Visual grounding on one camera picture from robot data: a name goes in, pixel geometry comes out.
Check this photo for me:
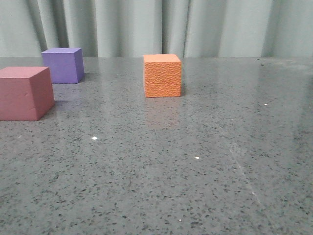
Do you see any orange foam cube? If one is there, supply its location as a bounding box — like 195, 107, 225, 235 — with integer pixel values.
143, 54, 182, 97

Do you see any purple foam cube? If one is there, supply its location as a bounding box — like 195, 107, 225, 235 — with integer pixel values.
42, 47, 84, 84

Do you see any grey-green pleated curtain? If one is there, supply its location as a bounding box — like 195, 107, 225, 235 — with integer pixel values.
0, 0, 313, 57

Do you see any pink foam cube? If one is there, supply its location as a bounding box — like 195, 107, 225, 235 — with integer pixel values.
0, 67, 55, 121

